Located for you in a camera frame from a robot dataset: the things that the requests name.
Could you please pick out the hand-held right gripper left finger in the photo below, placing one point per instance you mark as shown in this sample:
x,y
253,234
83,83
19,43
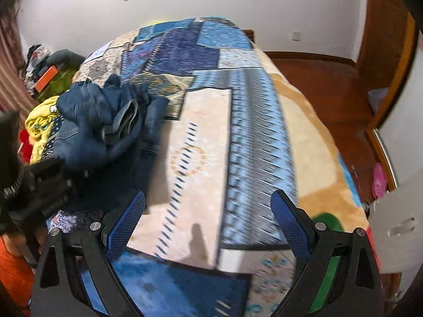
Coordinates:
x,y
127,224

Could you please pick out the white wall socket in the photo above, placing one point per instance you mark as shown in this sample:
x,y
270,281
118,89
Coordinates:
x,y
296,36

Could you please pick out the red plush toy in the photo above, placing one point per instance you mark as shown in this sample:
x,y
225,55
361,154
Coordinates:
x,y
24,145

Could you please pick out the dark denim garment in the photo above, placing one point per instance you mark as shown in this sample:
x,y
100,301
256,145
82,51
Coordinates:
x,y
153,122

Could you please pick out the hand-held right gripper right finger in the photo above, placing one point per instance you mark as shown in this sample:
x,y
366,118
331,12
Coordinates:
x,y
292,228

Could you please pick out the person's orange clothing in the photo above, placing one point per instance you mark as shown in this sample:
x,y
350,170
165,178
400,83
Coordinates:
x,y
13,277

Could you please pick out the pale blue bag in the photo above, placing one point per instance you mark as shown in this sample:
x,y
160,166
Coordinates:
x,y
379,100

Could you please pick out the wooden wardrobe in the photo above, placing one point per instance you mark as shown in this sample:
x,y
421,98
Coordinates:
x,y
401,72

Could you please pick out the tan fleece blanket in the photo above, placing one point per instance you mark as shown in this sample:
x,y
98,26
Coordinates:
x,y
314,138

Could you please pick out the striped brown curtain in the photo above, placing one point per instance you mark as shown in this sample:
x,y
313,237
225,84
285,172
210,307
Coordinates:
x,y
8,56

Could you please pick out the white cabinet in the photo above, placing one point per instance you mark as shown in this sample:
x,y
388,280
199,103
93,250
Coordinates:
x,y
396,244

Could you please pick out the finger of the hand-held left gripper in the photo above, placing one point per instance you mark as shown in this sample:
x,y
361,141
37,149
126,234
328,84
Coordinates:
x,y
56,185

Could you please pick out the pink slipper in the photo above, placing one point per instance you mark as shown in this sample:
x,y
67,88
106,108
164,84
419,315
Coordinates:
x,y
379,180

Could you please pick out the white heart-print sliding door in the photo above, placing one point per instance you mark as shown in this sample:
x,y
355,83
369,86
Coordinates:
x,y
409,122

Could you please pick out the navy padded jacket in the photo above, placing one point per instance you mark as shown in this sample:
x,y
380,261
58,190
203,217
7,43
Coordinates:
x,y
89,105

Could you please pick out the orange box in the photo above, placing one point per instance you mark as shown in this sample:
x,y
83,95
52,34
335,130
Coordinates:
x,y
45,79

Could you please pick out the blue denim jacket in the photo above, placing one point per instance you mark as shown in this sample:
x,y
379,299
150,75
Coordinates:
x,y
71,145

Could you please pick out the brown wooden door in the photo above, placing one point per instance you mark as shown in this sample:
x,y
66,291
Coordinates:
x,y
380,23

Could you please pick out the blue patchwork blanket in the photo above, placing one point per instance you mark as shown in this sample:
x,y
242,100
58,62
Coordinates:
x,y
205,138

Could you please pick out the grey plush cushion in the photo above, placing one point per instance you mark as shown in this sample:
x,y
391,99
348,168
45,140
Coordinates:
x,y
66,56

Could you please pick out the yellow cartoon blanket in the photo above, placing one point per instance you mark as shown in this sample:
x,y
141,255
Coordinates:
x,y
39,119

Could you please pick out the green patterned cloth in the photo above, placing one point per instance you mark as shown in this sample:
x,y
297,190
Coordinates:
x,y
62,84

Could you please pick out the pile of clothes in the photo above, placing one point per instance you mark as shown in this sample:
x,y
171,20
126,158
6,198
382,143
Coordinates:
x,y
36,59

